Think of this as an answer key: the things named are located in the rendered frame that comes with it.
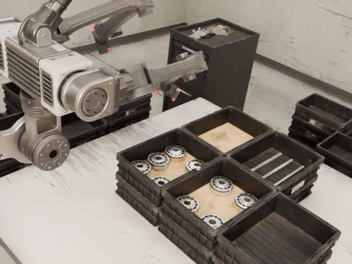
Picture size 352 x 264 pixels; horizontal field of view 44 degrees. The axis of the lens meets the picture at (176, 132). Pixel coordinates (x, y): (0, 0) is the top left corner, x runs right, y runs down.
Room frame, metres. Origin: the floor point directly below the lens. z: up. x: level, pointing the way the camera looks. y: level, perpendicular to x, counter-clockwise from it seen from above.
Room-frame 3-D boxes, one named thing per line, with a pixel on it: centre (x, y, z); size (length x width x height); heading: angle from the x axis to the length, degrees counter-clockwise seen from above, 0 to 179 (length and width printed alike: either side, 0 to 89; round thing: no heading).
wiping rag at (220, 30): (3.54, -0.26, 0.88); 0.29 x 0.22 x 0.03; 139
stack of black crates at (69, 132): (2.43, 0.70, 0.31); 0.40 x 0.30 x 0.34; 139
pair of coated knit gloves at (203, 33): (3.38, -0.08, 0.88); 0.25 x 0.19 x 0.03; 139
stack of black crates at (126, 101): (2.73, 0.44, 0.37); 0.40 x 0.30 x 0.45; 139
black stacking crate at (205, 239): (1.39, -0.21, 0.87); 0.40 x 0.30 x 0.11; 138
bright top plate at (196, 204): (1.36, -0.08, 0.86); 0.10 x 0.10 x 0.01
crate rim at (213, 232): (1.39, -0.21, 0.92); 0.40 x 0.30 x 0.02; 138
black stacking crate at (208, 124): (1.89, -0.26, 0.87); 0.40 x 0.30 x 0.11; 138
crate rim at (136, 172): (1.59, 0.01, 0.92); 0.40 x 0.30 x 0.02; 138
